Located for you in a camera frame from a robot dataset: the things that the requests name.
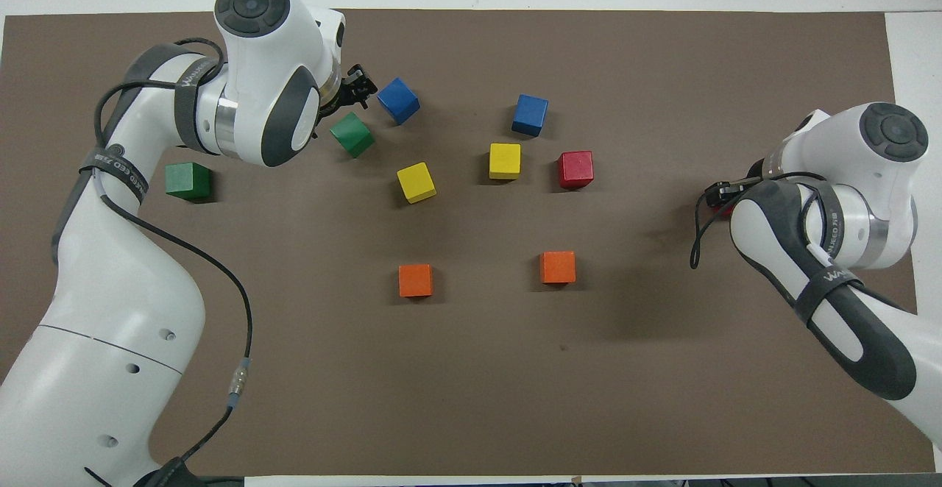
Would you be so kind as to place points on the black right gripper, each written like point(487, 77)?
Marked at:
point(736, 196)

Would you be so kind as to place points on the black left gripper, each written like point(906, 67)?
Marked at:
point(335, 104)

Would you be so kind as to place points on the red wooden block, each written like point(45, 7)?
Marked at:
point(727, 213)
point(575, 169)

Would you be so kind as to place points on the green wooden block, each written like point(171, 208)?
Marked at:
point(188, 181)
point(352, 134)

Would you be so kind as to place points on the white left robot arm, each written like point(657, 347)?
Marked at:
point(110, 325)

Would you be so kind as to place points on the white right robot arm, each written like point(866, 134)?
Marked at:
point(817, 150)

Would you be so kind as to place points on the blue wooden block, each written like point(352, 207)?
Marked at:
point(398, 100)
point(530, 115)

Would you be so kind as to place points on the yellow wooden block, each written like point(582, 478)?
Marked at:
point(505, 161)
point(416, 182)

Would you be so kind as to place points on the orange wooden block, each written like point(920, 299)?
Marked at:
point(415, 280)
point(558, 267)

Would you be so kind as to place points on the brown table mat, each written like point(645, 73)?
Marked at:
point(471, 369)

